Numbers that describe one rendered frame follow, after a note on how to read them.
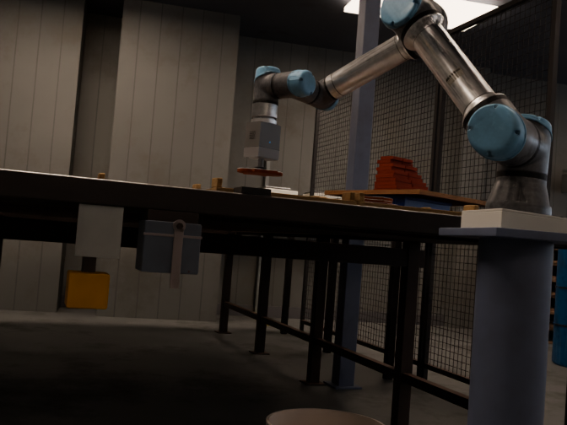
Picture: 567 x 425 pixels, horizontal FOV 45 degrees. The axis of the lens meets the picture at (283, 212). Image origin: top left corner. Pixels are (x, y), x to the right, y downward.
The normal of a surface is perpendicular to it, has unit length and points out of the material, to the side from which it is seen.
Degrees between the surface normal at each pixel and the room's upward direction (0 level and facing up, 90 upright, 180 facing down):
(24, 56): 90
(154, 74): 90
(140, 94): 90
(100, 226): 90
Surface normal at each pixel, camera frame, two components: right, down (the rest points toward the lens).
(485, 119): -0.57, -0.02
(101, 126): 0.24, -0.03
